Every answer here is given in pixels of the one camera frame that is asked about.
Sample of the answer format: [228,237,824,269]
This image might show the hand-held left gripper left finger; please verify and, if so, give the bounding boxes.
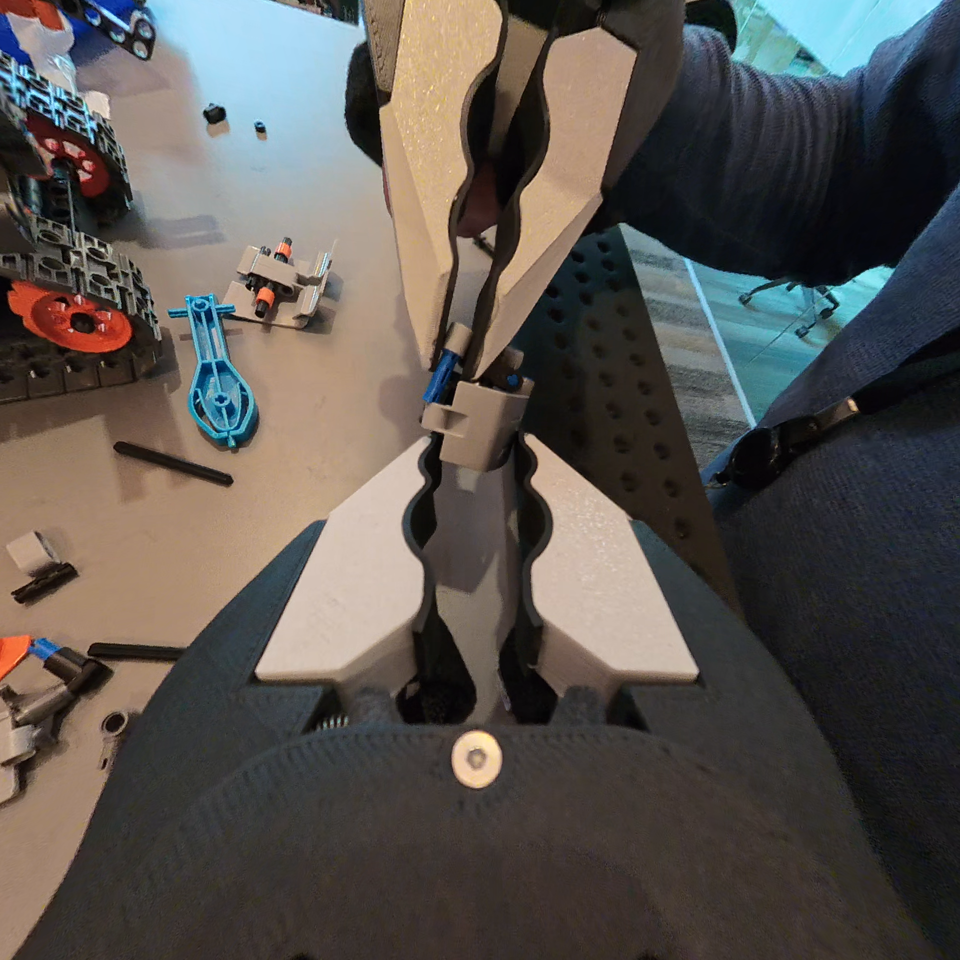
[255,439,440,723]

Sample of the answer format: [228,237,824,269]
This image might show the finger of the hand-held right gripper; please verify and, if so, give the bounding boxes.
[381,0,510,371]
[472,25,640,378]

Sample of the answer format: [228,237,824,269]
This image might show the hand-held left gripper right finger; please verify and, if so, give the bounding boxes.
[518,434,702,721]

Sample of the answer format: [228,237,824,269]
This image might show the black wheel brick assembly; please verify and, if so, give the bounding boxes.
[420,379,536,476]

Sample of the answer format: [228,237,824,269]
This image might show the black elbow connector blue pin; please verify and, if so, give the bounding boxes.
[30,638,113,702]

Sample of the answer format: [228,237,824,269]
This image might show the person's right forearm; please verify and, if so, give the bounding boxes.
[600,27,960,285]

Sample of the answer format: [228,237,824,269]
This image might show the black axle rod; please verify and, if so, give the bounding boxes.
[88,642,188,663]
[112,442,236,489]

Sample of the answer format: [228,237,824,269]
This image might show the black badge reel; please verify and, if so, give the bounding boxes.
[712,398,864,491]

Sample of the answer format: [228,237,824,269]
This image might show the blue brick separator tool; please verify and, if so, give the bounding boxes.
[167,294,260,450]

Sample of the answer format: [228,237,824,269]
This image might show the person's blue-clothed body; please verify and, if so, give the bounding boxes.
[701,199,960,960]

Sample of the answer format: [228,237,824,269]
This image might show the black office chair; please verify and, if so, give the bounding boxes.
[738,274,841,339]

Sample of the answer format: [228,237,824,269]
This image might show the black pin connector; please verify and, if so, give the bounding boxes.
[12,563,78,605]

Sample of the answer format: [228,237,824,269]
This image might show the grey axle connector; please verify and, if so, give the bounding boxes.
[0,679,80,766]

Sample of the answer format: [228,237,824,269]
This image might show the tracked toy robot vehicle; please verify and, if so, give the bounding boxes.
[0,0,162,406]

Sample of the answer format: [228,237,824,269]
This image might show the grey bracket with orange bushes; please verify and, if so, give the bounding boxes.
[225,239,338,332]

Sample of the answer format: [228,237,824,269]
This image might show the black shoulder strap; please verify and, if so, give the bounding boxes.
[750,369,960,452]

